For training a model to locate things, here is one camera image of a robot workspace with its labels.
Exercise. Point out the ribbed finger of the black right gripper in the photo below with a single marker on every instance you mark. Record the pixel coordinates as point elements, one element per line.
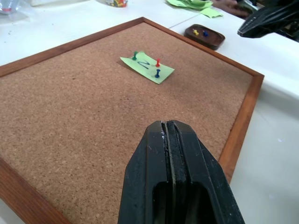
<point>264,15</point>

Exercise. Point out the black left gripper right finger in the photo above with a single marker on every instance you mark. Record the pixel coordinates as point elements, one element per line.
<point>201,182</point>

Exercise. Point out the smooth finger of the black right gripper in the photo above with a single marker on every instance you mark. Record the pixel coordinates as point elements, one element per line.
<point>261,29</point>

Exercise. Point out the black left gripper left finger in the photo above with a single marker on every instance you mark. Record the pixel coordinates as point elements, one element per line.
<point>144,177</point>

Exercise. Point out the light green paper piece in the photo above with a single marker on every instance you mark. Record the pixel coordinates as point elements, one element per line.
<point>212,12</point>

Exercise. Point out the blue push pin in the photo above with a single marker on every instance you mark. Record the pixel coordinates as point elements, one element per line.
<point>157,73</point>
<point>205,33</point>

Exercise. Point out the yellow push pin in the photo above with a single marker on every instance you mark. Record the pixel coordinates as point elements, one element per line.
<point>195,32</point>

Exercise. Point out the wood-framed cork board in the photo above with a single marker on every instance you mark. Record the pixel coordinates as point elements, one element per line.
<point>70,105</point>

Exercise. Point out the green sticky note with writing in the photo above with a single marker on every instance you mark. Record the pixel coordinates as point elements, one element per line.
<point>164,70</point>

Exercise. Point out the red push pin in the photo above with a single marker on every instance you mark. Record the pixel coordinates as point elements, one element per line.
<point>158,62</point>

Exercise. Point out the green push pin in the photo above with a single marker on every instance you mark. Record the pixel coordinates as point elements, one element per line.
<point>135,56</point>

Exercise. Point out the container of coloured pins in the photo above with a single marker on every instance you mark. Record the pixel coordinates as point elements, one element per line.
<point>116,2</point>

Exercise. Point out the person's bare hand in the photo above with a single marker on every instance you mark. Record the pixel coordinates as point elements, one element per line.
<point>230,7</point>

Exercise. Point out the dark brown wooden tray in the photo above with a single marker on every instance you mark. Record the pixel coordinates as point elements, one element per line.
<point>213,40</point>

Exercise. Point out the stack of green sticky notes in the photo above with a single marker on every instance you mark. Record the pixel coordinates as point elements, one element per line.
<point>187,4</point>

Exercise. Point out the clear plastic bag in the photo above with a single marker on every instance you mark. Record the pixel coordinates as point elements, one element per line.
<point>12,7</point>

